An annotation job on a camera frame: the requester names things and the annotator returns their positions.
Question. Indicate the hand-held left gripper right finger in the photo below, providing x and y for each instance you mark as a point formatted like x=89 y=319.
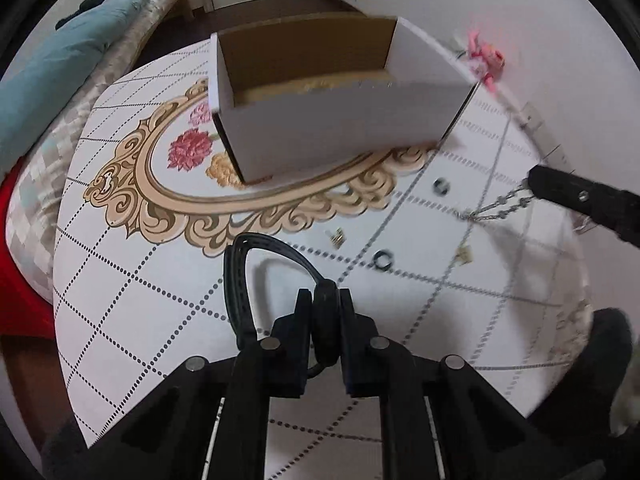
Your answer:
x=346 y=345

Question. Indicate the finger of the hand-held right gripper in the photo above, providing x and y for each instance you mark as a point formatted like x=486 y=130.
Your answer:
x=580 y=194

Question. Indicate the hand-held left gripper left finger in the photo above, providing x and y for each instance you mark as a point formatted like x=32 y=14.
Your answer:
x=300 y=345

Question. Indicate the black headband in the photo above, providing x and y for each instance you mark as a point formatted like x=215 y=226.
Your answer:
x=239 y=280

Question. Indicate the white cardboard box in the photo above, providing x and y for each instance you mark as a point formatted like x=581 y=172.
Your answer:
x=350 y=120

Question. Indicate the gold earring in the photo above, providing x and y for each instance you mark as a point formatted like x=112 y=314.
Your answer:
x=336 y=237
x=465 y=255

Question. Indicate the pink hair clip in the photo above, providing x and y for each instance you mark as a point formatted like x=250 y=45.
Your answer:
x=482 y=57

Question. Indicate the red cloth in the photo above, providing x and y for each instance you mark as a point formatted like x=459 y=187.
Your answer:
x=17 y=270

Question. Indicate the checkered grey quilt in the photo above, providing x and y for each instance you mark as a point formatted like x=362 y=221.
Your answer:
x=45 y=170

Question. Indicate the light blue blanket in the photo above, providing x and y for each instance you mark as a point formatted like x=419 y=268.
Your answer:
x=60 y=55

